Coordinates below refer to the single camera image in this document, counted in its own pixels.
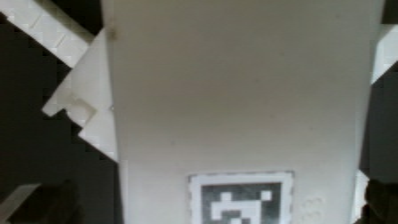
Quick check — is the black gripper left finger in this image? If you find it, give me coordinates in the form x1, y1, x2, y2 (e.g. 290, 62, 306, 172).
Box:
0, 181, 84, 224

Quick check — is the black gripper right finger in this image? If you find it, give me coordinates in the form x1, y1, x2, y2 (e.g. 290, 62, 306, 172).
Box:
361, 179, 398, 224

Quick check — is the white cabinet top box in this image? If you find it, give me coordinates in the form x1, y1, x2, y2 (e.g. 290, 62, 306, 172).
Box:
96, 0, 388, 224

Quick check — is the white U-shaped obstacle fence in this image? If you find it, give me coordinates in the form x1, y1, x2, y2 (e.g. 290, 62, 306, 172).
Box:
0, 0, 94, 67

